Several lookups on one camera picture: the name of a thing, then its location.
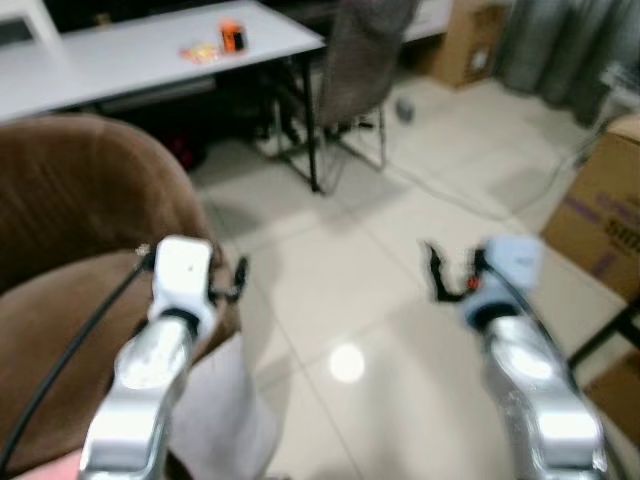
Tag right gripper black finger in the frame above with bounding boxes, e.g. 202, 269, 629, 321
423, 241, 453, 303

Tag white plush pillow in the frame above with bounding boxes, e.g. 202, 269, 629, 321
165, 333, 283, 480

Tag brown fabric sofa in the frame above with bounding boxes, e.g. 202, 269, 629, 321
0, 112, 243, 477

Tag small white table black legs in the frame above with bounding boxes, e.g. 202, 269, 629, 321
568, 298, 640, 373

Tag cardboard box with purple print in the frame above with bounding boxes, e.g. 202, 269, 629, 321
540, 112, 640, 303

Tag small grey round object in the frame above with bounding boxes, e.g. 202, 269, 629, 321
394, 96, 417, 125

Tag low brown cardboard box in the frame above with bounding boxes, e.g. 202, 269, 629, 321
583, 348, 640, 443

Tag yellow red snack packet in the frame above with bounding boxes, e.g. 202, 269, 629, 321
178, 41, 223, 67

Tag metal chair with grey cover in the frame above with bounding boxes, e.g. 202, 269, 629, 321
258, 0, 423, 193

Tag plain brown cardboard box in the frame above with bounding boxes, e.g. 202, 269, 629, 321
425, 0, 509, 89

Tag orange can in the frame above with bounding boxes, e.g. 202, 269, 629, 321
219, 18, 249, 55

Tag long white table black legs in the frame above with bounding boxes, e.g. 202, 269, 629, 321
0, 0, 327, 196

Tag grey curtain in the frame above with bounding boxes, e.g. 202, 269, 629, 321
495, 0, 640, 129

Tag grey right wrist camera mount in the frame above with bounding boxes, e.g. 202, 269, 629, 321
462, 236, 547, 319

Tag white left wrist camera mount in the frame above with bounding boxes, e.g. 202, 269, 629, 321
148, 236, 218, 323

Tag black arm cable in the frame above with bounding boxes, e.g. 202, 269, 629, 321
0, 250, 159, 476

